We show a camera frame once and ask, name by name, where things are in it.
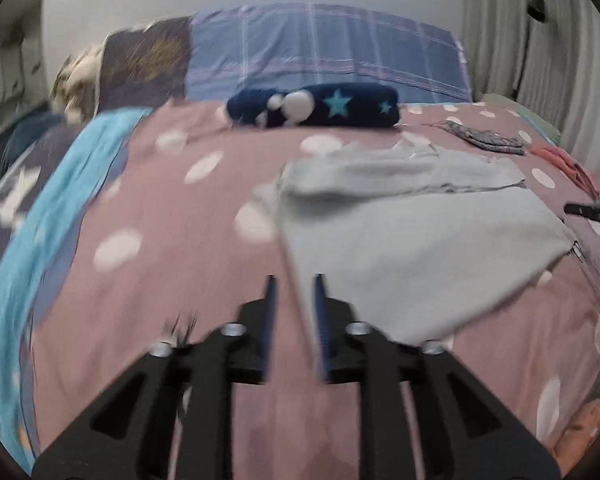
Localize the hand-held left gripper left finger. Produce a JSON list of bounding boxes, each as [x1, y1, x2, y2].
[[32, 274, 281, 480]]

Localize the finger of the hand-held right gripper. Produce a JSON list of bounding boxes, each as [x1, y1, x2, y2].
[[564, 202, 600, 222]]

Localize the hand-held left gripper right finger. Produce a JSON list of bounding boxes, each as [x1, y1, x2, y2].
[[312, 274, 561, 480]]

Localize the large grey t-shirt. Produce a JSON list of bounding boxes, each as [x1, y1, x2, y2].
[[252, 141, 578, 361]]

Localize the folded pink garment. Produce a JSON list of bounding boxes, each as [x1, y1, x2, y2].
[[530, 146, 600, 198]]

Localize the pink dotted deer blanket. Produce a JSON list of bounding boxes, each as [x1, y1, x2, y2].
[[0, 100, 600, 480]]

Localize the green pillow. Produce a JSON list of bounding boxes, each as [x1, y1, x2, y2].
[[480, 92, 563, 143]]

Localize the folded floral cloth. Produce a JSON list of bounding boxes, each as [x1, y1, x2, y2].
[[440, 119, 526, 156]]

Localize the grey curtain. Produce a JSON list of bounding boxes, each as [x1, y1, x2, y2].
[[462, 0, 600, 161]]

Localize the purple pillow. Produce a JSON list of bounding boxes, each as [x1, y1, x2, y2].
[[455, 37, 473, 101]]

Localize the black floor lamp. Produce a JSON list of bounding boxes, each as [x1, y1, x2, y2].
[[512, 0, 548, 103]]

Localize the navy star-print cloth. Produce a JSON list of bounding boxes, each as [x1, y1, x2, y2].
[[225, 82, 401, 131]]

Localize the dark patterned bedcover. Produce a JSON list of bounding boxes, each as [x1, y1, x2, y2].
[[0, 125, 81, 321]]

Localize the blue plaid pillow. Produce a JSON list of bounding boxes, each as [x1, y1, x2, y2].
[[185, 2, 473, 103]]

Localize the dark tree-print pillow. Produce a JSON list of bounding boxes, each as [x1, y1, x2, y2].
[[97, 15, 193, 111]]

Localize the dark blue cushion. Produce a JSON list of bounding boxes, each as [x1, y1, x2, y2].
[[0, 112, 66, 173]]

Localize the beige garment pile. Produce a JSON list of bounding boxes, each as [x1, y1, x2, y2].
[[50, 42, 106, 126]]

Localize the white cabinet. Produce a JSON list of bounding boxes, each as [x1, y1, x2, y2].
[[0, 45, 43, 106]]

